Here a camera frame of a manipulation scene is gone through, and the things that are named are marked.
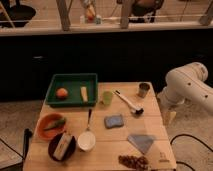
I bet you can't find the green vegetable toy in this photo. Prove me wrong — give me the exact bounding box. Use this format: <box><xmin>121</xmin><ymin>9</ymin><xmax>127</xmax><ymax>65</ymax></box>
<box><xmin>43</xmin><ymin>118</ymin><xmax>66</xmax><ymax>131</ymax></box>

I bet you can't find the white box on plate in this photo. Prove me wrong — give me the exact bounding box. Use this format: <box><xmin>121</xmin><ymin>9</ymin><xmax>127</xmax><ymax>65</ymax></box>
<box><xmin>53</xmin><ymin>133</ymin><xmax>72</xmax><ymax>160</ymax></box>

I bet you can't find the yellow banana piece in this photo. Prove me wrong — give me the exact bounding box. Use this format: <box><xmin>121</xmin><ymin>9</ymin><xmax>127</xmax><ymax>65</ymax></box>
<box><xmin>80</xmin><ymin>86</ymin><xmax>88</xmax><ymax>102</ymax></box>

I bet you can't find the blue sponge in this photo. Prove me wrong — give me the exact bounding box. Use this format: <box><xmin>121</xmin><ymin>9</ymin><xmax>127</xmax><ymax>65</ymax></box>
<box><xmin>104</xmin><ymin>115</ymin><xmax>124</xmax><ymax>129</ymax></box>

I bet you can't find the blue folded cloth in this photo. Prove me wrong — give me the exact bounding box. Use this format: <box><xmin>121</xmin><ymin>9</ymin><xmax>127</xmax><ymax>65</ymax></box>
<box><xmin>127</xmin><ymin>134</ymin><xmax>155</xmax><ymax>154</ymax></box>

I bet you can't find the metal cup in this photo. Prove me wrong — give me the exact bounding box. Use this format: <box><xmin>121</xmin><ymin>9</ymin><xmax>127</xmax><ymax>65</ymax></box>
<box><xmin>138</xmin><ymin>82</ymin><xmax>150</xmax><ymax>98</ymax></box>

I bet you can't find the black cable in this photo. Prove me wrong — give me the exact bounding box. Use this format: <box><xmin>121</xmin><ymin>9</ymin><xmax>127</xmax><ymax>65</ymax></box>
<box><xmin>170</xmin><ymin>133</ymin><xmax>213</xmax><ymax>171</ymax></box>

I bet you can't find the black clamp handle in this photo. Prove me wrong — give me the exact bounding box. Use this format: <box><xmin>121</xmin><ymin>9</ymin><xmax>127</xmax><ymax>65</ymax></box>
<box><xmin>23</xmin><ymin>129</ymin><xmax>33</xmax><ymax>158</ymax></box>

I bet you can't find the white handled dish brush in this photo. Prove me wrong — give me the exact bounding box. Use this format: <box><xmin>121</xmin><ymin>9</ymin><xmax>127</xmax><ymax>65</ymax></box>
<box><xmin>115</xmin><ymin>90</ymin><xmax>144</xmax><ymax>116</ymax></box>

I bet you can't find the white ladle spoon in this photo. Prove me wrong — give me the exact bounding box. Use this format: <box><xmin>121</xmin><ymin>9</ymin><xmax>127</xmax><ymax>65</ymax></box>
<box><xmin>77</xmin><ymin>110</ymin><xmax>96</xmax><ymax>151</ymax></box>

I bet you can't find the orange bowl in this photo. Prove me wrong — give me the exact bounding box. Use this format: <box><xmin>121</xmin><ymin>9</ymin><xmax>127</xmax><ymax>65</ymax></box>
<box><xmin>36</xmin><ymin>113</ymin><xmax>66</xmax><ymax>141</ymax></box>

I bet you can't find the orange fruit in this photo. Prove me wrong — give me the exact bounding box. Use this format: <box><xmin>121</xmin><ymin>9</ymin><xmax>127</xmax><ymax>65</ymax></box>
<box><xmin>56</xmin><ymin>87</ymin><xmax>68</xmax><ymax>99</ymax></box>

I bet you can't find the brown grape bunch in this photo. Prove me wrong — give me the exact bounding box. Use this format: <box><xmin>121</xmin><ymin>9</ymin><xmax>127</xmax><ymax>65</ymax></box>
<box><xmin>118</xmin><ymin>155</ymin><xmax>149</xmax><ymax>171</ymax></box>

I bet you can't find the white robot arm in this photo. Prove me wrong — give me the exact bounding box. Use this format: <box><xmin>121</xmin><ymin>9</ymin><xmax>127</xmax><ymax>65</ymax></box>
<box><xmin>157</xmin><ymin>62</ymin><xmax>213</xmax><ymax>126</ymax></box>

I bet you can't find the green plastic tray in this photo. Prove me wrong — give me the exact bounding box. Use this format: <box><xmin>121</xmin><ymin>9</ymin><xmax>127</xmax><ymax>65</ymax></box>
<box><xmin>45</xmin><ymin>73</ymin><xmax>98</xmax><ymax>107</ymax></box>

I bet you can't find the green plastic cup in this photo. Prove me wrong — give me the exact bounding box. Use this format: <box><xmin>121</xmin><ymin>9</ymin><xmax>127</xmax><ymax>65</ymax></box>
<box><xmin>102</xmin><ymin>91</ymin><xmax>113</xmax><ymax>106</ymax></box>

